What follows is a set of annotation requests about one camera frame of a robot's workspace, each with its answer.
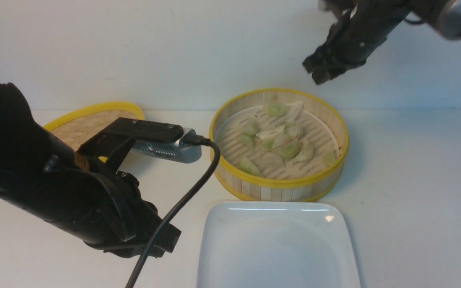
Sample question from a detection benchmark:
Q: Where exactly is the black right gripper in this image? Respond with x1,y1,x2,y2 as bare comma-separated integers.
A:
303,0,409,85

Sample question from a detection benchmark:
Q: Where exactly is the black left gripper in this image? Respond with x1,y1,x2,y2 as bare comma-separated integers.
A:
26,156,182,259

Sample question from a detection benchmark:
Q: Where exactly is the white dumpling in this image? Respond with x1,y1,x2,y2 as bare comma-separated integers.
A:
271,133,292,149
260,152,285,170

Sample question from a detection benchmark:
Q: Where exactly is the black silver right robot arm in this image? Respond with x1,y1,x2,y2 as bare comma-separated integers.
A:
303,0,461,84

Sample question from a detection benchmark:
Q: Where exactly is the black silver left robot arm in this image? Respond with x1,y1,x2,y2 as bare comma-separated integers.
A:
0,83,162,258

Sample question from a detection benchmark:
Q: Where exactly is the white square ceramic plate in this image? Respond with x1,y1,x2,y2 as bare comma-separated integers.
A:
197,201,361,288

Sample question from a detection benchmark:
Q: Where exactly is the yellow rimmed woven steamer lid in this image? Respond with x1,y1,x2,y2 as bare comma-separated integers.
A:
44,102,146,166

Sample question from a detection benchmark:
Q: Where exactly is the pale green dumpling far right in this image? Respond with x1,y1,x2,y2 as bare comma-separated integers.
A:
321,151,339,166

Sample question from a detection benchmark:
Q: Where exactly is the yellow rimmed bamboo steamer basket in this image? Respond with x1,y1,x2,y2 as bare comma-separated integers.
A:
210,88,350,201

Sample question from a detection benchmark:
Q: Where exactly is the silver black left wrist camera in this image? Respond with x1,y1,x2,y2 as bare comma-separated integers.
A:
77,117,202,172

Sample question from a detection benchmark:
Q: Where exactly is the black left camera cable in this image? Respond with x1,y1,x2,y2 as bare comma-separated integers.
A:
125,135,221,288

